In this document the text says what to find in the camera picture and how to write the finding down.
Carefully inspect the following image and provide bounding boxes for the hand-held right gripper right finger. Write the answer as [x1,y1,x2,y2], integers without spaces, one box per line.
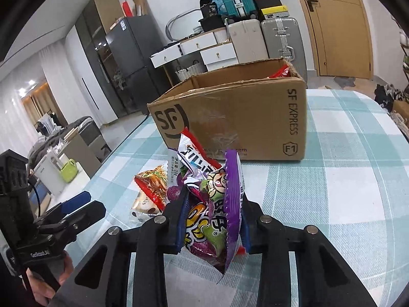
[240,198,378,307]

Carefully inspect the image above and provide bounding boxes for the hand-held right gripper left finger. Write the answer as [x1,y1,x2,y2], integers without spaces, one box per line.
[59,193,190,307]

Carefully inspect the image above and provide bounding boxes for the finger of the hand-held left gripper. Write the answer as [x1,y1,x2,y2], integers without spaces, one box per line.
[33,191,90,227]
[48,200,107,235]

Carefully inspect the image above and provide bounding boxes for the purple snack packet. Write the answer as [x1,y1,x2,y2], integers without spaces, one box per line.
[180,150,246,283]

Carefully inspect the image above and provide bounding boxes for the white snack packet dark letters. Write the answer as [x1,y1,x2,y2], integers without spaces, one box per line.
[167,128,224,205]

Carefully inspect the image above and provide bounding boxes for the white snack packet red letters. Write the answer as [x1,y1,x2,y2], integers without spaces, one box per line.
[268,65,291,79]

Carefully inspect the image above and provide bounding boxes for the person's left hand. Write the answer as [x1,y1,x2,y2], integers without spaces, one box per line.
[25,251,75,307]

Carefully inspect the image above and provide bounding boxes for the green plastic watering can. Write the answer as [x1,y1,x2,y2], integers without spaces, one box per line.
[62,158,81,183]

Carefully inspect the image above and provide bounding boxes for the white storage box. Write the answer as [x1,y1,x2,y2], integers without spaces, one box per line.
[33,153,69,196]

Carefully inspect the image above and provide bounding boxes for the cream pastry packet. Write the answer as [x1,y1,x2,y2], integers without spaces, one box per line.
[132,192,162,223]

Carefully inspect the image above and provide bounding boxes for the red noodle snack packet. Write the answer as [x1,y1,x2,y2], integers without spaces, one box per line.
[134,163,169,207]

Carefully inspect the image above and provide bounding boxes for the grey sofa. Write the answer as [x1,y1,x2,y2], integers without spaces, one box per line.
[28,117,103,167]

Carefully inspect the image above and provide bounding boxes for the dark glass cabinet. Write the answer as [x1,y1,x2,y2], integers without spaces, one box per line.
[75,6,127,125]

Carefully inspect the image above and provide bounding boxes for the dark grey refrigerator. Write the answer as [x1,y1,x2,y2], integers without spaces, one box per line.
[105,14,173,116]

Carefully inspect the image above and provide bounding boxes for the woven laundry basket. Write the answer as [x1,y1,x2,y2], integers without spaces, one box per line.
[175,61,205,82]

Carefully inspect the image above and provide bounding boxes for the white drawer dresser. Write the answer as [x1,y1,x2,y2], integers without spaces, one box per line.
[150,30,239,75]

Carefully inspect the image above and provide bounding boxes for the grey door mat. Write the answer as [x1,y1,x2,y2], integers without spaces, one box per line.
[333,76,357,89]

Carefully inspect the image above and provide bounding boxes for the tall tan cardboard box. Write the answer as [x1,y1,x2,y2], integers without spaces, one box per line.
[93,0,124,34]

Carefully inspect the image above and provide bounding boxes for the beige suitcase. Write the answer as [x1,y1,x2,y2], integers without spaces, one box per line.
[228,19,269,63]

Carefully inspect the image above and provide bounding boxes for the pile of shoes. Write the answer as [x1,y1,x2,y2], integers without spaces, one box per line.
[374,83,409,111]

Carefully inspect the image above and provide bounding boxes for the small brown cardboard box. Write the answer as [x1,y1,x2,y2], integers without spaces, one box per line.
[392,100,409,116]

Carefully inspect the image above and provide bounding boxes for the open tan cardboard box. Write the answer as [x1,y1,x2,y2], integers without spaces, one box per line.
[132,0,150,17]

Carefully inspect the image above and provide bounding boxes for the silver suitcase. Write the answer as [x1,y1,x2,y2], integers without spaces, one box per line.
[260,16,308,84]

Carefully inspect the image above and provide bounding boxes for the black bag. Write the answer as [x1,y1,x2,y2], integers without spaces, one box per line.
[198,0,228,32]

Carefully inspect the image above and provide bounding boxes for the yellow black shoe box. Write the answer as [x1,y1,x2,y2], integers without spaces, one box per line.
[260,6,291,20]

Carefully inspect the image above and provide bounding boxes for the wooden door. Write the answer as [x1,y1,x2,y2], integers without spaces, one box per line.
[289,0,374,79]

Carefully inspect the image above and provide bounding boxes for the grey curved metal frame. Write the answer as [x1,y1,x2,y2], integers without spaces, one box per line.
[165,8,202,39]

